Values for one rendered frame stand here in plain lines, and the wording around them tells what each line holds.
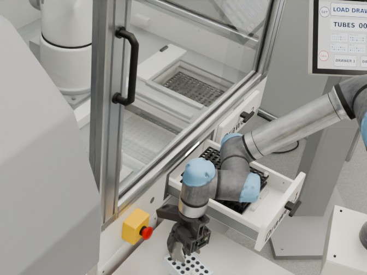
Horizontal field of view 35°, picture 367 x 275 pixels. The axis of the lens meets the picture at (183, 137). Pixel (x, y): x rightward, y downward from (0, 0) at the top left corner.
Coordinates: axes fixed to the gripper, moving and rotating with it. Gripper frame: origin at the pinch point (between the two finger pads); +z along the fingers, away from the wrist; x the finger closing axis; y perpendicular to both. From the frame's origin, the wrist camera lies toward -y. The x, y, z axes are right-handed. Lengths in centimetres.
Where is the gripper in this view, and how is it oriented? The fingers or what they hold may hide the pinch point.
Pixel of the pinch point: (178, 253)
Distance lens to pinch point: 170.4
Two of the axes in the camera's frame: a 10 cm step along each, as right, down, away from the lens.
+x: 7.6, -3.4, 5.6
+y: 6.4, 5.4, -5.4
